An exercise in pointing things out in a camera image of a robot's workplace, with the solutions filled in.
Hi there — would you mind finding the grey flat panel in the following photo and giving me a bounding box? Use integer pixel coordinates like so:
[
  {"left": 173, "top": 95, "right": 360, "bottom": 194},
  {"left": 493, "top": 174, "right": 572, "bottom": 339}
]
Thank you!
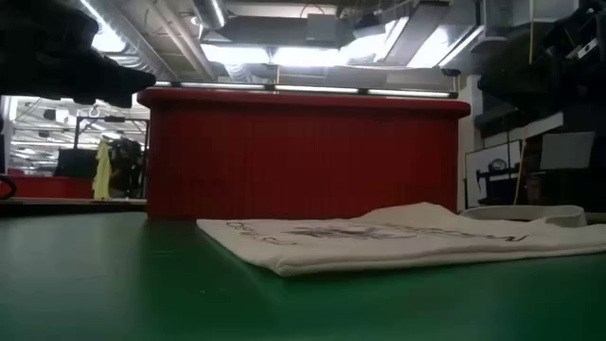
[{"left": 539, "top": 131, "right": 596, "bottom": 171}]

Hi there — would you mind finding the yellow hanging garment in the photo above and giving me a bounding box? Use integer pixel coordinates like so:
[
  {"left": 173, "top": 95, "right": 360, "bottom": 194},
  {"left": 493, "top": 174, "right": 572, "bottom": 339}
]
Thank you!
[{"left": 92, "top": 139, "right": 114, "bottom": 200}]

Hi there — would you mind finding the black stand with dial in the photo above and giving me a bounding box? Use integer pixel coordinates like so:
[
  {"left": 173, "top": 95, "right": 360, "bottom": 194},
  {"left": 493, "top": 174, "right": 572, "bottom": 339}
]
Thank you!
[{"left": 475, "top": 158, "right": 522, "bottom": 207}]

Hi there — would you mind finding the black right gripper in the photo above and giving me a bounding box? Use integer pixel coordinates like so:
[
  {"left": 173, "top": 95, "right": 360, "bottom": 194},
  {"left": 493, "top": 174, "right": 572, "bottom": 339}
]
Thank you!
[{"left": 477, "top": 0, "right": 606, "bottom": 113}]

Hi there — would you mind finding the corrugated silver duct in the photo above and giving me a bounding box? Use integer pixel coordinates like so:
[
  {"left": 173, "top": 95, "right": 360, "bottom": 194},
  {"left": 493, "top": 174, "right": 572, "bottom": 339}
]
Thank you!
[{"left": 80, "top": 0, "right": 171, "bottom": 81}]

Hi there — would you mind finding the grey ceiling box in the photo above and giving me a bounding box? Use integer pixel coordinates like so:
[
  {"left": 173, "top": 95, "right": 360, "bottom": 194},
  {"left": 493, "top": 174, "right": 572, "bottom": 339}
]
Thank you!
[{"left": 305, "top": 12, "right": 338, "bottom": 46}]

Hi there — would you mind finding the silver round duct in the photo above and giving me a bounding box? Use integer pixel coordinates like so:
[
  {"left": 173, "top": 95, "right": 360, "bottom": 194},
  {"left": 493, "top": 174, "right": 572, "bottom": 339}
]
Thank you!
[{"left": 191, "top": 0, "right": 228, "bottom": 30}]

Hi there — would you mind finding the black clothing rack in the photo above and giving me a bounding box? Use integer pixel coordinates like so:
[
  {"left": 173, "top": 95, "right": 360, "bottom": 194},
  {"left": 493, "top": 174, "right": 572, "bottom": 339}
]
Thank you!
[{"left": 73, "top": 116, "right": 151, "bottom": 200}]

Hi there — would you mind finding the dark hanging garment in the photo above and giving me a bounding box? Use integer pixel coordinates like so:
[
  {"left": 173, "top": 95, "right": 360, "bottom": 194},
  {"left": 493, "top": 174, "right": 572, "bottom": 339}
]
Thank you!
[{"left": 111, "top": 136, "right": 144, "bottom": 198}]

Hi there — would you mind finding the silver rectangular duct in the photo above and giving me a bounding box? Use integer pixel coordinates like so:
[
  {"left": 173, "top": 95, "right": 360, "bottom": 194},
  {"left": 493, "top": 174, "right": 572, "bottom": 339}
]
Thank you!
[{"left": 383, "top": 0, "right": 487, "bottom": 70}]

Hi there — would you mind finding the white printed t-shirt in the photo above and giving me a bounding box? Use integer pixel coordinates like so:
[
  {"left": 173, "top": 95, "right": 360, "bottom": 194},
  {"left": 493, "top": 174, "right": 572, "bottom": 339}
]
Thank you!
[{"left": 196, "top": 202, "right": 606, "bottom": 278}]

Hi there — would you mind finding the yellow hanging cable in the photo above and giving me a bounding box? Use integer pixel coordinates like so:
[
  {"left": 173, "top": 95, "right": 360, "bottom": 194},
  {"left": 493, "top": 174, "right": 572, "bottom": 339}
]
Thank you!
[{"left": 514, "top": 0, "right": 535, "bottom": 206}]

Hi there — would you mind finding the black monitor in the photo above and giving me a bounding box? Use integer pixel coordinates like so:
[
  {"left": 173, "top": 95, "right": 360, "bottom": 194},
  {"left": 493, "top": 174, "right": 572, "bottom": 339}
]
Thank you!
[{"left": 56, "top": 148, "right": 98, "bottom": 180}]

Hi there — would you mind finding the long LED light bar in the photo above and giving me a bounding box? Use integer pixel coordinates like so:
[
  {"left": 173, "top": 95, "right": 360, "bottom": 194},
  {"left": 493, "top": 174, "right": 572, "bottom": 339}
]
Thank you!
[{"left": 155, "top": 81, "right": 458, "bottom": 99}]

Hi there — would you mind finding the black cable loop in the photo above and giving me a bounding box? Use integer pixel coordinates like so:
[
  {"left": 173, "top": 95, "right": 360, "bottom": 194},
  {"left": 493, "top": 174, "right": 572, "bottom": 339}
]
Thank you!
[{"left": 0, "top": 175, "right": 18, "bottom": 200}]

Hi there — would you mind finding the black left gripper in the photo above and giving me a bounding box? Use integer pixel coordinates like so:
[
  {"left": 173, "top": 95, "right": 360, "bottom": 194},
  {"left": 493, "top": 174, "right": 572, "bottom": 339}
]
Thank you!
[{"left": 0, "top": 0, "right": 156, "bottom": 109}]

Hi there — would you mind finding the whiteboard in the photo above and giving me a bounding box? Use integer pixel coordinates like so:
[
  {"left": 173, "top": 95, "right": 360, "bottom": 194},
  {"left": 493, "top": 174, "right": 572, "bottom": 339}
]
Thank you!
[{"left": 465, "top": 140, "right": 522, "bottom": 209}]

